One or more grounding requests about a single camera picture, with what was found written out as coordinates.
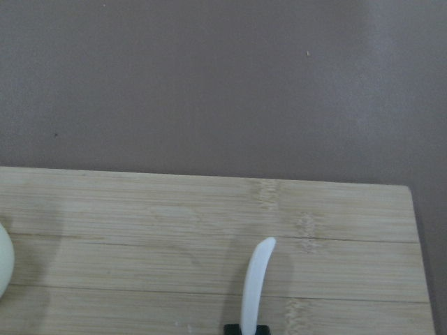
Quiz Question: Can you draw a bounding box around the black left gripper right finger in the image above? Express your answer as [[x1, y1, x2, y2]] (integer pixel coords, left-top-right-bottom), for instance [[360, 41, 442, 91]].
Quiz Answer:
[[255, 325, 271, 335]]

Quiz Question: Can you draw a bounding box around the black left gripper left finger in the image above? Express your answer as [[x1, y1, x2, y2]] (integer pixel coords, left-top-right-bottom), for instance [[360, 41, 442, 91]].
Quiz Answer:
[[223, 324, 242, 335]]

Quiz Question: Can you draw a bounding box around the white ceramic spoon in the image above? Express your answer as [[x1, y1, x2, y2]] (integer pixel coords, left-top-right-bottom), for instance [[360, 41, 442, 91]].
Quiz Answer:
[[240, 237, 277, 335]]

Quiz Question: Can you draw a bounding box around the wooden cutting board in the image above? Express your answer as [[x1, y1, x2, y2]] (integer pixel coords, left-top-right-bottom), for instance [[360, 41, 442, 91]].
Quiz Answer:
[[1, 167, 434, 334]]

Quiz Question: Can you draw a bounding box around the white steamed bun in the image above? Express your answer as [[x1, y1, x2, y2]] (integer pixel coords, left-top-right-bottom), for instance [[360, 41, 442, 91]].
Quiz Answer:
[[0, 224, 15, 297]]

